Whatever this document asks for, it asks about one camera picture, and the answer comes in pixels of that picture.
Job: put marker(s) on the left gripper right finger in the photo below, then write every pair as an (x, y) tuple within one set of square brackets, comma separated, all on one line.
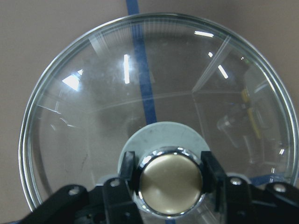
[(213, 176)]

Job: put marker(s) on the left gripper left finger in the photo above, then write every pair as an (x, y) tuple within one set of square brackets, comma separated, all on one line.
[(129, 171)]

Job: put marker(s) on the glass pot lid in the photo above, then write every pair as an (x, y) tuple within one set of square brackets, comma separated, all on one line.
[(145, 70)]

